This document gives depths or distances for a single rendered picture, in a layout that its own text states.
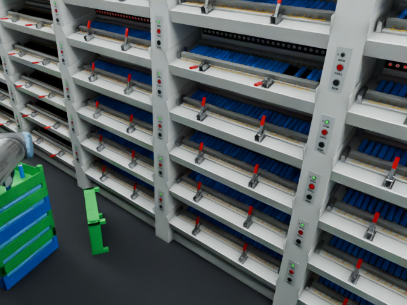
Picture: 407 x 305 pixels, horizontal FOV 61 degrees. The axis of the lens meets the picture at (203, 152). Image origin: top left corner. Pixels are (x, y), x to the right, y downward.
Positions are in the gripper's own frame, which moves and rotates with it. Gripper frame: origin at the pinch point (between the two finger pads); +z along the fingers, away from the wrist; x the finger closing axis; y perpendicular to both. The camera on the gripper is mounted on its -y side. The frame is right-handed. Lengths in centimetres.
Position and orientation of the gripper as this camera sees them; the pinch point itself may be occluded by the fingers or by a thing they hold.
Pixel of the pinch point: (6, 182)
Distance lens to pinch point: 163.1
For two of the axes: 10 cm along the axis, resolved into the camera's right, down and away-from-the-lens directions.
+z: -0.7, 7.3, 6.8
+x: 9.9, -0.1, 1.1
